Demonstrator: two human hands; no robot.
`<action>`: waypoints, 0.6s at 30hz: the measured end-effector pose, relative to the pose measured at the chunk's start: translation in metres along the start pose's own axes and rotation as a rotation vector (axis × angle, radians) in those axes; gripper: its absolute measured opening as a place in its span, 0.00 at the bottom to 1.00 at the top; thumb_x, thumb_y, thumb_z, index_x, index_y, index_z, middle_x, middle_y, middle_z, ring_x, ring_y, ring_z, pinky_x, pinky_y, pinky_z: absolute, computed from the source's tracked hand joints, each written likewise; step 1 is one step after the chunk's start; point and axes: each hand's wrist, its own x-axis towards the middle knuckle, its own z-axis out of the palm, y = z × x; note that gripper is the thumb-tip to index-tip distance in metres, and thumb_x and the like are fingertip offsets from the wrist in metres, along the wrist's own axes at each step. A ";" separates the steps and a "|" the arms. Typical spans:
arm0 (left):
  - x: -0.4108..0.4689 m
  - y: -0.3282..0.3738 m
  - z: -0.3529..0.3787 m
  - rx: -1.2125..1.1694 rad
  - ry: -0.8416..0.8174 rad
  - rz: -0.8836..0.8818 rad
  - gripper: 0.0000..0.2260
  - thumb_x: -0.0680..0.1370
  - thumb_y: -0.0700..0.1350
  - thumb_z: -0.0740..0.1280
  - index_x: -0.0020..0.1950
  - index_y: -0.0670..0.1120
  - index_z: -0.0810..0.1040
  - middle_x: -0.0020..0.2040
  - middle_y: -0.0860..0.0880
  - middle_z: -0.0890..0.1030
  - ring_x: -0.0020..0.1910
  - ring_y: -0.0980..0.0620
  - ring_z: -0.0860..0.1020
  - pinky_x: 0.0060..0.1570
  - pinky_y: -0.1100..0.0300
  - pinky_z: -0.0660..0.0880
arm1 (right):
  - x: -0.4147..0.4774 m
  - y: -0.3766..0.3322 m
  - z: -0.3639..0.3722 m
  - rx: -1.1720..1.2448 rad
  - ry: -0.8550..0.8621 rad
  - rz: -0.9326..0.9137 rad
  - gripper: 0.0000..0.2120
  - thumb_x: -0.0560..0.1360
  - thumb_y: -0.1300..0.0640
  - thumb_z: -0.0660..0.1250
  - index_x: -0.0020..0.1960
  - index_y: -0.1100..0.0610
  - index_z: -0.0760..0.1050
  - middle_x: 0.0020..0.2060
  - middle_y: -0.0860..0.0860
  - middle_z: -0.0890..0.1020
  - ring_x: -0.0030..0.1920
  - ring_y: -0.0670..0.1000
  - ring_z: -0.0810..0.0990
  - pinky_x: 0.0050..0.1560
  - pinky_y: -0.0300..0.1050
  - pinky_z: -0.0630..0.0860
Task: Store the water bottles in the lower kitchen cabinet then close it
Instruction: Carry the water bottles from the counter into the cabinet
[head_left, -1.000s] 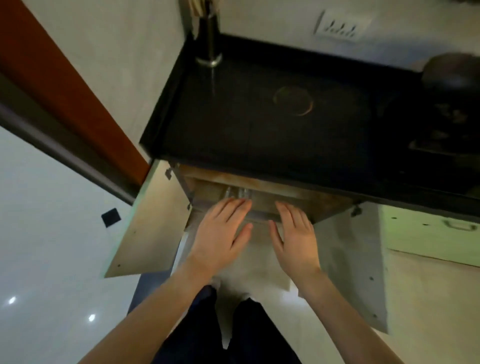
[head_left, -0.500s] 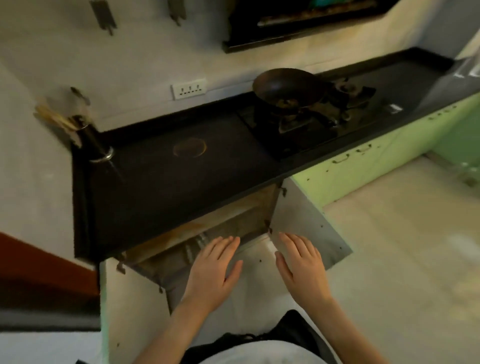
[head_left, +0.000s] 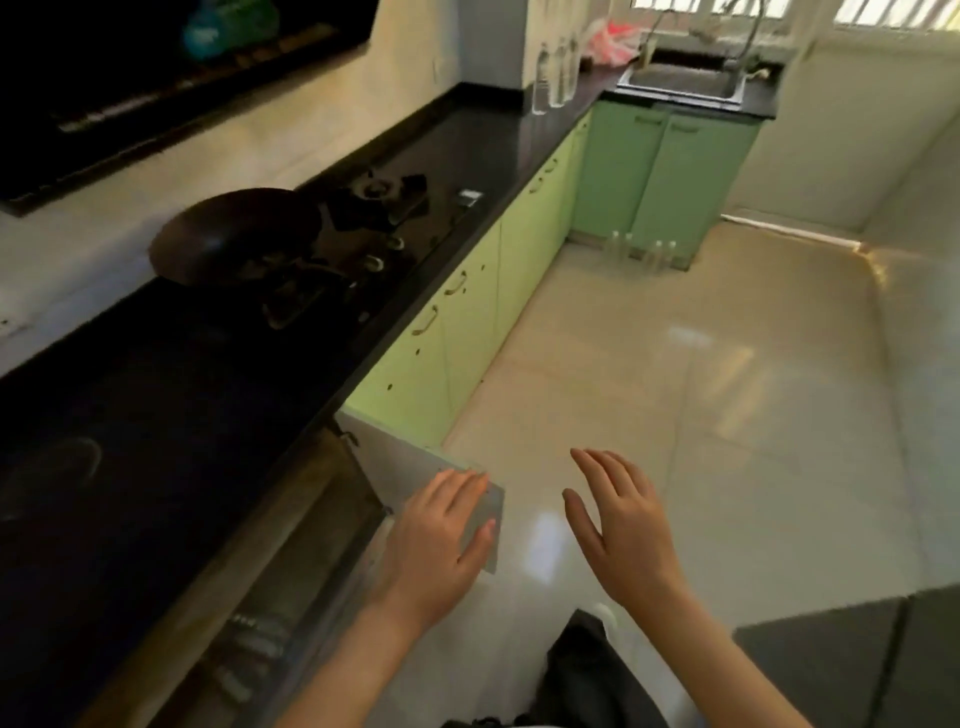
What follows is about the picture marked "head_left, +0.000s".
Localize person's right hand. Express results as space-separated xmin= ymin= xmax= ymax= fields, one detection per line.
xmin=562 ymin=447 xmax=691 ymax=625

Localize person's left hand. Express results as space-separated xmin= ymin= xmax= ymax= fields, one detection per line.
xmin=371 ymin=468 xmax=500 ymax=635

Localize green edged cabinet door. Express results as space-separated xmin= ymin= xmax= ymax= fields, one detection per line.
xmin=333 ymin=408 xmax=505 ymax=577

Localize person's left forearm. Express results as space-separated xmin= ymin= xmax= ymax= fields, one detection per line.
xmin=273 ymin=596 xmax=444 ymax=728

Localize person's right forearm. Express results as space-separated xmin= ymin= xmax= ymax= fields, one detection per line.
xmin=622 ymin=588 xmax=815 ymax=728

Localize person's black trousers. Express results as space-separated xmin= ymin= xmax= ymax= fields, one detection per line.
xmin=442 ymin=608 xmax=676 ymax=728

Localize green sink cabinet doors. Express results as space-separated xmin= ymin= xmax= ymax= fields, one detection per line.
xmin=571 ymin=101 xmax=765 ymax=273

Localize green base cupboard row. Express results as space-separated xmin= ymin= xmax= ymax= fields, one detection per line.
xmin=341 ymin=112 xmax=594 ymax=451

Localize grey furniture unit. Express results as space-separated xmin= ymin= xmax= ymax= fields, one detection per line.
xmin=733 ymin=583 xmax=960 ymax=728

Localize black gas stove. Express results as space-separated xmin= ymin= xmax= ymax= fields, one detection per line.
xmin=247 ymin=168 xmax=500 ymax=339

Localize round stove burner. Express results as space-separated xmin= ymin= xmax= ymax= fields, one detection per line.
xmin=329 ymin=172 xmax=430 ymax=234

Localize black wok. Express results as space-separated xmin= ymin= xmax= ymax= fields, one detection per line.
xmin=147 ymin=187 xmax=354 ymax=331

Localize stainless steel sink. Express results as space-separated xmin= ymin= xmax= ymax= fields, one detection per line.
xmin=618 ymin=61 xmax=751 ymax=106

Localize metal sink faucet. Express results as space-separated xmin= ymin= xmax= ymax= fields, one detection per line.
xmin=643 ymin=0 xmax=770 ymax=76

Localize pink plastic bag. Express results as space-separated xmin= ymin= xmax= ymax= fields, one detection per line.
xmin=583 ymin=18 xmax=648 ymax=67

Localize white barred window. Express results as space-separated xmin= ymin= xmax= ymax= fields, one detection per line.
xmin=833 ymin=0 xmax=960 ymax=31
xmin=631 ymin=0 xmax=793 ymax=18

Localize black range hood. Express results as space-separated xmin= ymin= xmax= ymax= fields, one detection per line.
xmin=0 ymin=0 xmax=380 ymax=219

